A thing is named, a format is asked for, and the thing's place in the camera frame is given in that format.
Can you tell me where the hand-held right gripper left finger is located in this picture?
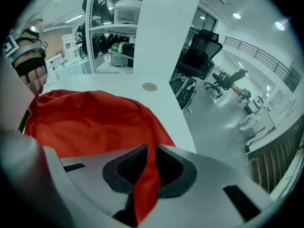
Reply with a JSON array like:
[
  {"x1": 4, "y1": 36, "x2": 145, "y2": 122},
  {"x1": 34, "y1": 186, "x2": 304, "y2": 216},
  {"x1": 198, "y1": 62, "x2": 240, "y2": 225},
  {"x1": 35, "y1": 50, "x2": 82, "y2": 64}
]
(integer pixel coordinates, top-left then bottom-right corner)
[{"x1": 60, "y1": 143, "x2": 147, "y2": 217}]

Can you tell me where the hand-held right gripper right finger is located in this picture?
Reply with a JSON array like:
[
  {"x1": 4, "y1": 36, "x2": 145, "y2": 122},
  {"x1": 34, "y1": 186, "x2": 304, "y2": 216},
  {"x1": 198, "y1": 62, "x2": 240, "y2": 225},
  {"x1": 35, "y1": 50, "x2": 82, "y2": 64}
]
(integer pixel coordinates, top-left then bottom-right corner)
[{"x1": 155, "y1": 143, "x2": 271, "y2": 223}]

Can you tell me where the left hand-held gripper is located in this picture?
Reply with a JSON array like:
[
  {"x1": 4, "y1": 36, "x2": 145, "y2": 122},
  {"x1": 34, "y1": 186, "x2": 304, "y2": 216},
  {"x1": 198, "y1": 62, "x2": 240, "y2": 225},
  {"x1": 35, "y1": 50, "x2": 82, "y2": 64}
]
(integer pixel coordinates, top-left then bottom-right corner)
[{"x1": 2, "y1": 36, "x2": 48, "y2": 61}]

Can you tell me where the red shirt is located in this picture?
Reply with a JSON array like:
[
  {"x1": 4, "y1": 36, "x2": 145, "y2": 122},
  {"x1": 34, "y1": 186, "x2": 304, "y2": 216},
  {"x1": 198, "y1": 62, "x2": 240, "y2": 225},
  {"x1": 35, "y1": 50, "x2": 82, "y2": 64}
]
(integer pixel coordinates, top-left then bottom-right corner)
[{"x1": 25, "y1": 89, "x2": 176, "y2": 225}]

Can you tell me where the person's left forearm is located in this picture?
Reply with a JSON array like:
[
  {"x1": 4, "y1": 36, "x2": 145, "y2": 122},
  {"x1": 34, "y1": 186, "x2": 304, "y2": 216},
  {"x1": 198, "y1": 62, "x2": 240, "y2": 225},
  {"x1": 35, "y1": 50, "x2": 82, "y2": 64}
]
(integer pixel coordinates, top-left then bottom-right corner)
[{"x1": 19, "y1": 19, "x2": 45, "y2": 42}]

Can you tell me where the person's left hand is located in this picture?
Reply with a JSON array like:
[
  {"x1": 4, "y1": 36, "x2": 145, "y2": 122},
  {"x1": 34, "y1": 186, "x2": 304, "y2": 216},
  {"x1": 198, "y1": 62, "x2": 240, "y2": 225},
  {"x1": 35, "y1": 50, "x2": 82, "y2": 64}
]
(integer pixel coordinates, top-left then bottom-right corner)
[{"x1": 14, "y1": 56, "x2": 48, "y2": 95}]

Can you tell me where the black wristwatch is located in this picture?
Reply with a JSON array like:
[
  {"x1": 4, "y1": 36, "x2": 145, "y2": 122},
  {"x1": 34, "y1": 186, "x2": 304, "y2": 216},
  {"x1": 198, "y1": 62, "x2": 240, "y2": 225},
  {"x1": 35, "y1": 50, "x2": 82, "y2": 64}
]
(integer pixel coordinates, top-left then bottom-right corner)
[{"x1": 23, "y1": 26, "x2": 40, "y2": 38}]

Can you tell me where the row of black hanging bags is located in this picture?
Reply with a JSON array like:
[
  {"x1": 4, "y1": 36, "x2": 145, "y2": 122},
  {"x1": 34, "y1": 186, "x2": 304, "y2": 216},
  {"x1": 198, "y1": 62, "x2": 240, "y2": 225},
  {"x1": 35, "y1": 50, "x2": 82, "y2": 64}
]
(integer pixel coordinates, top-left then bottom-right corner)
[{"x1": 76, "y1": 0, "x2": 136, "y2": 59}]

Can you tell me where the white metal shelf rack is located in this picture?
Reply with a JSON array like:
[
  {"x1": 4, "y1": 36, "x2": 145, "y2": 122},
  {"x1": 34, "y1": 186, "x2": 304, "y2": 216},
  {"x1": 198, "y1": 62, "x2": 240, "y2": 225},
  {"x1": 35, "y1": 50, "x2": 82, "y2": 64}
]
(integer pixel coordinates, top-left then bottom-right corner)
[{"x1": 75, "y1": 0, "x2": 141, "y2": 75}]

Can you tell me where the dark wooden staircase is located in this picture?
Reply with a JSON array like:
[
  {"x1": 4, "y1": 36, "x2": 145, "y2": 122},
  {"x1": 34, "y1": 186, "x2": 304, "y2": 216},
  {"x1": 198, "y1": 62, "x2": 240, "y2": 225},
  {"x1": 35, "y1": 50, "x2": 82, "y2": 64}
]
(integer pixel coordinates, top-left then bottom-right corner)
[{"x1": 247, "y1": 120, "x2": 304, "y2": 192}]

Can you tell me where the black office chair with headrest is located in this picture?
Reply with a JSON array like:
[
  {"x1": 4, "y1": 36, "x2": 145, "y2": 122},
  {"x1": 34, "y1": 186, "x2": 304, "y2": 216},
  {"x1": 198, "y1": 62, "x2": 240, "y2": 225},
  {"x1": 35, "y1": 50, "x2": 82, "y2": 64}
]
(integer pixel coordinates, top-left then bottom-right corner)
[{"x1": 204, "y1": 68, "x2": 249, "y2": 101}]

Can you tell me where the white storage box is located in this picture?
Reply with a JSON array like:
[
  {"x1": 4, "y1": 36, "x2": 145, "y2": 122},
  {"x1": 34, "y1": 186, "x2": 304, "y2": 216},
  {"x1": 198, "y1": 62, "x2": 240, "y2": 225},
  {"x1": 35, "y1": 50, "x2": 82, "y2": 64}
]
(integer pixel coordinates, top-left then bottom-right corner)
[{"x1": 113, "y1": 0, "x2": 143, "y2": 25}]

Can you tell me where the white ornate dressing table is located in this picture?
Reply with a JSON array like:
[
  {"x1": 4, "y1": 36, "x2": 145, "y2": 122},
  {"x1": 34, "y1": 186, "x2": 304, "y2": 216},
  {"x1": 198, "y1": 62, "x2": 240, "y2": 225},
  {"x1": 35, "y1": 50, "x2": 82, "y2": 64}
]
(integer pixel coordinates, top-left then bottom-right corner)
[{"x1": 247, "y1": 98, "x2": 297, "y2": 147}]

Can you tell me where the black mezzanine railing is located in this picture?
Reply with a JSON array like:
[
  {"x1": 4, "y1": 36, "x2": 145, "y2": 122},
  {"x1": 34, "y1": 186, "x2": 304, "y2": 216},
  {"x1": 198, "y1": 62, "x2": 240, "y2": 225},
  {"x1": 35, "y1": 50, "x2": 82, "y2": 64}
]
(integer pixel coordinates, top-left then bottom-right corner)
[{"x1": 223, "y1": 36, "x2": 302, "y2": 92}]

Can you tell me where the black backpack with white straps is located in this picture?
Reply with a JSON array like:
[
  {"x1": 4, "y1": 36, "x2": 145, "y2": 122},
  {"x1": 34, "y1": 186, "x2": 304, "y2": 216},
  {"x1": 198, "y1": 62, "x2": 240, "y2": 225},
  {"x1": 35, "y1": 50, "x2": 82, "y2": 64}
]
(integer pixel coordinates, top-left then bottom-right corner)
[{"x1": 170, "y1": 74, "x2": 197, "y2": 115}]

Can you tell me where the round grey cable grommet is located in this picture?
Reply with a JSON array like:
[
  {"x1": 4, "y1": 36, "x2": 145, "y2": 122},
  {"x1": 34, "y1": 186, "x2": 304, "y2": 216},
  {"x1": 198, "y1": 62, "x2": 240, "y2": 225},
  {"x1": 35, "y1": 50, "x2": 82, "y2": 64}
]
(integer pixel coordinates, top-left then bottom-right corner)
[{"x1": 142, "y1": 82, "x2": 158, "y2": 92}]

